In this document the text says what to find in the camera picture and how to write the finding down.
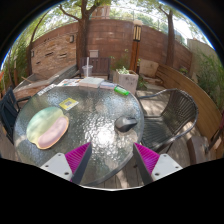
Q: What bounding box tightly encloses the brown wicker metal chair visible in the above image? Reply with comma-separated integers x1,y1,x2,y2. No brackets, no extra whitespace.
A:
136,88,200,154

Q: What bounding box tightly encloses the forked tree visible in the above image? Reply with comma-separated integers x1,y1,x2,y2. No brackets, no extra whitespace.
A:
59,0,101,69

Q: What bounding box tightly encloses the wooden garden lamp post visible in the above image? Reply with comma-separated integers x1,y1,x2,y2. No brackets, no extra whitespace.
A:
129,19,144,73

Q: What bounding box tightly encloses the dark wooden slatted chair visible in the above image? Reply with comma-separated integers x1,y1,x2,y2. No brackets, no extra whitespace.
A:
78,56,112,81

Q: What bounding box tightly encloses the yellow square card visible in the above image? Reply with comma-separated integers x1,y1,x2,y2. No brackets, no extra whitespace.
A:
58,97,80,111

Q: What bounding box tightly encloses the black slatted chair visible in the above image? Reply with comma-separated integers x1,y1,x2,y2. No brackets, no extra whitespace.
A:
0,87,32,145

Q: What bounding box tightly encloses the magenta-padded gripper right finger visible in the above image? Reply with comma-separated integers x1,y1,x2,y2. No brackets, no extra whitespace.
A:
132,142,184,186

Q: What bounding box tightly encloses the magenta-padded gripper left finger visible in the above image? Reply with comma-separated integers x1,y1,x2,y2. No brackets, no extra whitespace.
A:
39,142,93,185

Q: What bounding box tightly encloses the beige stone block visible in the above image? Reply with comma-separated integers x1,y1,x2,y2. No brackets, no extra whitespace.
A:
139,59,160,79

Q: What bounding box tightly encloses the grey wall utility box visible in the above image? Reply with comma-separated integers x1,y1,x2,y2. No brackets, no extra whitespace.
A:
88,49,100,59

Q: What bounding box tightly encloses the thick pale book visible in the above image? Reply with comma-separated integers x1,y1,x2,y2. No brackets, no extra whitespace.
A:
78,76,105,89

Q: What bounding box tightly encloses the slim leaning tree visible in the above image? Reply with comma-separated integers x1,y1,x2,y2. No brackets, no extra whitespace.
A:
158,3,177,68

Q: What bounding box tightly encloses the stone raised garden bed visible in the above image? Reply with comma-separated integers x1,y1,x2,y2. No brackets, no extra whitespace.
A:
13,63,81,101

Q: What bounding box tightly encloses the thin blue booklet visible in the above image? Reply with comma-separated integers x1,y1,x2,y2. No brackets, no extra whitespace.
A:
99,81,118,90

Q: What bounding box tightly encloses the concrete planter with plant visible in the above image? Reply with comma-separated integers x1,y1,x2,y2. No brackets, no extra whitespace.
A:
112,65,140,95

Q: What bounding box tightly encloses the dark grey computer mouse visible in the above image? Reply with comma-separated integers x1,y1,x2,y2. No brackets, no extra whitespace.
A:
114,116,139,133

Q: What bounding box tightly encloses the clear plastic cup with straw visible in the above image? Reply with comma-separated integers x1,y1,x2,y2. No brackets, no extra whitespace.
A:
81,56,94,79

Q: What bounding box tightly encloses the green and pink mouse pad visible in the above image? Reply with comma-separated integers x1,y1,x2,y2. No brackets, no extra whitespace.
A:
25,106,70,151

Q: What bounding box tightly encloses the curved wooden bench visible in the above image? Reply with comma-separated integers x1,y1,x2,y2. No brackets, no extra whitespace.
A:
155,63,224,144

